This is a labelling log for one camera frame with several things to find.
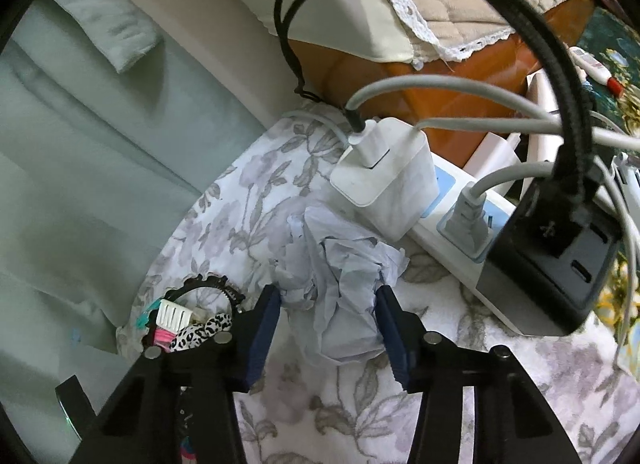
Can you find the cream mattress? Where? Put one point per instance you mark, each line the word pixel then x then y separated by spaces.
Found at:
pixel 225 19

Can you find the pale green curtain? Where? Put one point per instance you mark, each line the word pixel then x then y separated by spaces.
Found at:
pixel 100 194

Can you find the white charger adapter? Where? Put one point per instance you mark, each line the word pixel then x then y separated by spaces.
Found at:
pixel 385 179

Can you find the dark green floral cloth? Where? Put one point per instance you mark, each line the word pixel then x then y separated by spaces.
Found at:
pixel 610 34

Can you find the white red pen tube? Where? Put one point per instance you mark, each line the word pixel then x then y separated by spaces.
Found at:
pixel 597 69

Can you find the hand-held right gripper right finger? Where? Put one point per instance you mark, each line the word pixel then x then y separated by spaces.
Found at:
pixel 395 339

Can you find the grey power plug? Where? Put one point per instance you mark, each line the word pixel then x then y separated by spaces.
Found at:
pixel 467 224

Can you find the leopard print scrunchie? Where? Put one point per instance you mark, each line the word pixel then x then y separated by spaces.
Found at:
pixel 200 331

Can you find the pale cloth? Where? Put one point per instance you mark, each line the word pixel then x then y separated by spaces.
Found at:
pixel 110 29

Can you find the white power strip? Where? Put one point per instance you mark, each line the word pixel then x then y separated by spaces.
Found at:
pixel 500 304

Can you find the black charger adapter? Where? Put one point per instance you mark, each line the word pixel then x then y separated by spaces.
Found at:
pixel 540 284

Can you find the wooden bed frame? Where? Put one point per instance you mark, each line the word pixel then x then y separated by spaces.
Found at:
pixel 450 94

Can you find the floral fleece blanket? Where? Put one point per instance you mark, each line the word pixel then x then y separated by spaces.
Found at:
pixel 310 424

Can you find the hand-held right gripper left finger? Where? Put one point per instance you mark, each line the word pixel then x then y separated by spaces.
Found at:
pixel 260 339

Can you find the white tissue paper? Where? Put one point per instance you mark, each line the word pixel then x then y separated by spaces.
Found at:
pixel 335 284

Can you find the small white comb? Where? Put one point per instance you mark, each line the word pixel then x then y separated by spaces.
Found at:
pixel 172 314

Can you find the black scalloped headband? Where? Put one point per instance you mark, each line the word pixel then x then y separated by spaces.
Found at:
pixel 200 280

